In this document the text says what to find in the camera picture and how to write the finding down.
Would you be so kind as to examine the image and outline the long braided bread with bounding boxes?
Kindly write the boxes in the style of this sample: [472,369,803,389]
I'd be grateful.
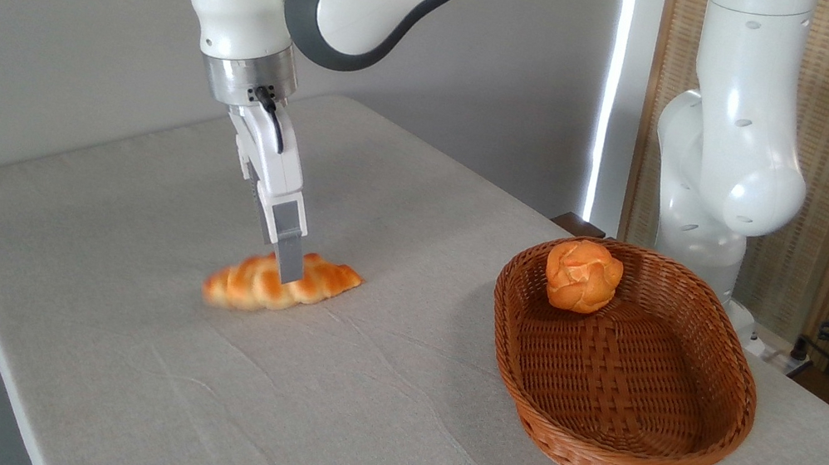
[199,236,367,331]

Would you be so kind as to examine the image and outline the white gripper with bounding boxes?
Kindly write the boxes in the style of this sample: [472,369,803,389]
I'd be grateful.
[201,92,333,288]

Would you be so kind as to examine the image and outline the light grey tablecloth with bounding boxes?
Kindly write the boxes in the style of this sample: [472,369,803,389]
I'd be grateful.
[0,37,829,465]

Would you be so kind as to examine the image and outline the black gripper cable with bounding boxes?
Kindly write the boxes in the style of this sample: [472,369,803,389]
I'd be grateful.
[243,83,295,156]

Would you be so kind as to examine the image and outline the brown wicker basket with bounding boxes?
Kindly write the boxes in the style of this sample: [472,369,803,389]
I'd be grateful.
[465,223,781,465]

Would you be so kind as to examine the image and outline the white power strip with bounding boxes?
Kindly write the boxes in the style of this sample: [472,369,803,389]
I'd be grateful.
[743,326,820,382]

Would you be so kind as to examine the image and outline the dark wooden furniture corner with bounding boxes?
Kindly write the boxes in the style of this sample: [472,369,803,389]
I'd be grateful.
[548,209,610,242]

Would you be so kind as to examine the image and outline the round orange bread roll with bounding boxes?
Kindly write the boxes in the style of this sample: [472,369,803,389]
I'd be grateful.
[538,234,628,320]

